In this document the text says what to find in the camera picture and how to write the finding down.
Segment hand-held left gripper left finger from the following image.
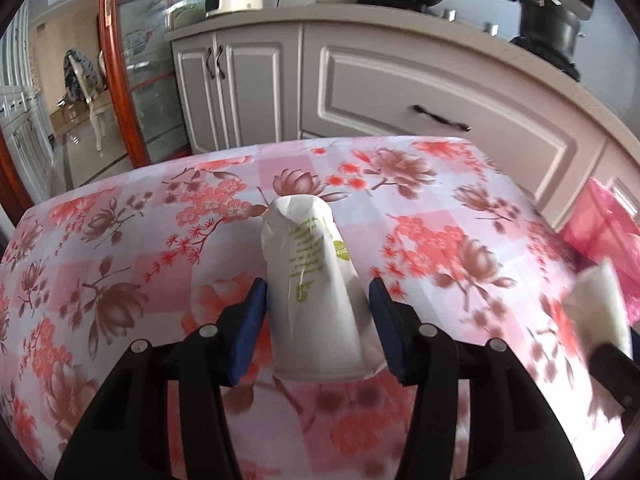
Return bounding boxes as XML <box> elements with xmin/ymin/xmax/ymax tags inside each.
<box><xmin>54</xmin><ymin>278</ymin><xmax>268</xmax><ymax>480</ymax></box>

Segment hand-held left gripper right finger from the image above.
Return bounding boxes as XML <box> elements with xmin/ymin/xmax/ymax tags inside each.
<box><xmin>369</xmin><ymin>277</ymin><xmax>586</xmax><ymax>480</ymax></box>

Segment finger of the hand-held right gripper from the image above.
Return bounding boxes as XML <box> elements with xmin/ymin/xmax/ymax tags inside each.
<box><xmin>590</xmin><ymin>341</ymin><xmax>640</xmax><ymax>412</ymax></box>

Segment bin with pink bag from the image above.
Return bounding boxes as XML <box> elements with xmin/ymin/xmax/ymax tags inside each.
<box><xmin>560</xmin><ymin>177</ymin><xmax>640</xmax><ymax>322</ymax></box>

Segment pink floral tablecloth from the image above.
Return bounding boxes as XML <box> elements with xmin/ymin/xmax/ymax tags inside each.
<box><xmin>0</xmin><ymin>135</ymin><xmax>632</xmax><ymax>480</ymax></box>

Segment white base cabinets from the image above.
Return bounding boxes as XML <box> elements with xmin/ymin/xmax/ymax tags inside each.
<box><xmin>165</xmin><ymin>2</ymin><xmax>640</xmax><ymax>242</ymax></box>

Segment white upholstered dining chair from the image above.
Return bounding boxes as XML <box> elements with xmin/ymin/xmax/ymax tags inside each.
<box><xmin>62</xmin><ymin>49</ymin><xmax>119</xmax><ymax>154</ymax></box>

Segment red-framed glass sliding door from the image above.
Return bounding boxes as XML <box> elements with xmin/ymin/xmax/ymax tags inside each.
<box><xmin>97</xmin><ymin>0</ymin><xmax>242</xmax><ymax>172</ymax></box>

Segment cardboard box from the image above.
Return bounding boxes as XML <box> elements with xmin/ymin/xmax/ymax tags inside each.
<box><xmin>52</xmin><ymin>102</ymin><xmax>81</xmax><ymax>126</ymax></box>

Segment dark patterned jacket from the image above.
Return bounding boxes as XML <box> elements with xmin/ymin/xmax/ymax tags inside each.
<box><xmin>63</xmin><ymin>49</ymin><xmax>101</xmax><ymax>104</ymax></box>

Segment black glass gas stove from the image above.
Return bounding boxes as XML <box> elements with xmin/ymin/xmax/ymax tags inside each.
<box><xmin>360</xmin><ymin>0</ymin><xmax>584</xmax><ymax>84</ymax></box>

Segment black lidded stock pot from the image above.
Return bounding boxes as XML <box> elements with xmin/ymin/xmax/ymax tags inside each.
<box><xmin>510</xmin><ymin>0</ymin><xmax>587</xmax><ymax>62</ymax></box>

